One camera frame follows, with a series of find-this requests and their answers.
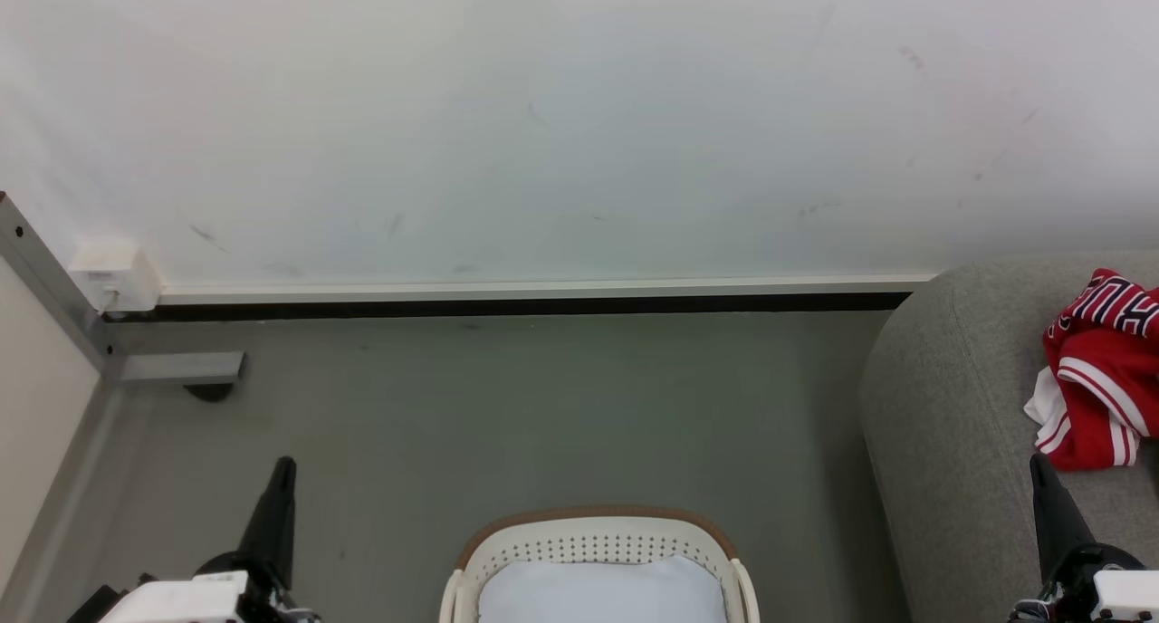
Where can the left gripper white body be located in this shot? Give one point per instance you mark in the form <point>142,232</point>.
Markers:
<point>190,600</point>

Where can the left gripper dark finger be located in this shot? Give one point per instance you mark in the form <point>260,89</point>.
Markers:
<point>272,523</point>

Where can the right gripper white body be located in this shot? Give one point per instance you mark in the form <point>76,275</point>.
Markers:
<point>1123,596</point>

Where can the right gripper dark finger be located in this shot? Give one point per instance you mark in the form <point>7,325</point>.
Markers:
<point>1055,523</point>

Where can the white t-shirt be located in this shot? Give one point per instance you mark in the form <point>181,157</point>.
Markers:
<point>1046,401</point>

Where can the red basketball jersey with lettering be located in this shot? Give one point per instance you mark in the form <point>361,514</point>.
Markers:
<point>1100,388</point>

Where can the white perforated laundry basket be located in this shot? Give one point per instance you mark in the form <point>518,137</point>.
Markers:
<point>589,537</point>

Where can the white cloth in basket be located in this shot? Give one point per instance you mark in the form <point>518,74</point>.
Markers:
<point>602,596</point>

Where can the grey fabric sofa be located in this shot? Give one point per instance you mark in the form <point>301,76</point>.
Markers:
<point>960,424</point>

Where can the beige partition panel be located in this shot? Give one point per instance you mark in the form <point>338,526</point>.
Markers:
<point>41,406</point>

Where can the white and black baseboard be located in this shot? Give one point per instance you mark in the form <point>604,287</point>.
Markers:
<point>543,299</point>

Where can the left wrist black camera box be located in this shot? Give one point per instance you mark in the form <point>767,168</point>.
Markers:
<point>95,608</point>

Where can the grey metal foot bracket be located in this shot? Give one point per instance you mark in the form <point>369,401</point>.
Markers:
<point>181,368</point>

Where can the white wall outlet box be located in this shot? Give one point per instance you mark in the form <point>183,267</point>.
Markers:
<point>113,274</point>

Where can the grey metal frame post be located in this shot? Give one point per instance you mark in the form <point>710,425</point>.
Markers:
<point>50,283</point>

